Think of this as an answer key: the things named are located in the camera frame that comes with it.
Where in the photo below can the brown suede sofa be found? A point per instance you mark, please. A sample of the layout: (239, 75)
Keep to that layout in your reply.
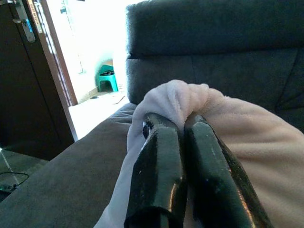
(213, 47)

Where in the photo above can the green plastic stool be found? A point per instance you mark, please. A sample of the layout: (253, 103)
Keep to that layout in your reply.
(108, 82)

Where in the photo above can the pink fleece pillow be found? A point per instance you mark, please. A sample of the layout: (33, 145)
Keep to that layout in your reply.
(261, 142)

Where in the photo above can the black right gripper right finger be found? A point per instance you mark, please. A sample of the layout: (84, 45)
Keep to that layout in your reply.
(213, 180)

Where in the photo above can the black item on stool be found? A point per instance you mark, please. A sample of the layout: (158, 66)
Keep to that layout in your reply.
(107, 73)

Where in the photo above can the dark brown wooden door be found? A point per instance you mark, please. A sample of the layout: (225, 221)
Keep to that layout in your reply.
(26, 95)

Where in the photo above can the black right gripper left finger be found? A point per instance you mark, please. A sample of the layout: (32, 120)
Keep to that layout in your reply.
(156, 171)

